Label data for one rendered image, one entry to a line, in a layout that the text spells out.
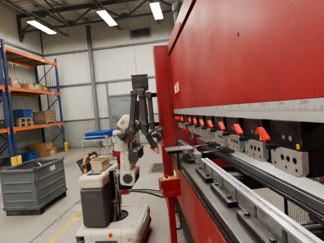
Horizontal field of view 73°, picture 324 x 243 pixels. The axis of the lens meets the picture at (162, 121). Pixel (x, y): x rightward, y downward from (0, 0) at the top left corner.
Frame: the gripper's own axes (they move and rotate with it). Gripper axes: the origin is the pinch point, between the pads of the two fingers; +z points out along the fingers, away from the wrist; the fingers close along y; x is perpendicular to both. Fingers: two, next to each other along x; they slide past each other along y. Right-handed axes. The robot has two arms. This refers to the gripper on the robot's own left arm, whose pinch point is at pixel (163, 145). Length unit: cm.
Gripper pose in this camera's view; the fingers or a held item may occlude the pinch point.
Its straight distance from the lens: 255.1
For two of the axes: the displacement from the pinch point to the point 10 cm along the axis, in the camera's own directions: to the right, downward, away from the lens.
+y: 1.2, -0.6, 9.9
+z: 5.2, 8.5, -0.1
